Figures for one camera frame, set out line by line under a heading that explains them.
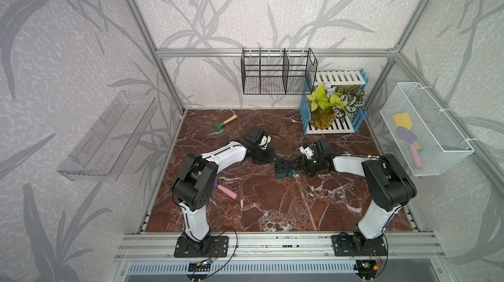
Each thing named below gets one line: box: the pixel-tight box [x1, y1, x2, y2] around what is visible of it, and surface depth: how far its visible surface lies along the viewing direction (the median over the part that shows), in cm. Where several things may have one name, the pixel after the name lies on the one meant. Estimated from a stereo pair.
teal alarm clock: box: [274, 158, 294, 180], surface depth 92 cm
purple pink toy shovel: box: [396, 125, 424, 169], surface depth 78 cm
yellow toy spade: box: [392, 112, 413, 130], surface depth 88 cm
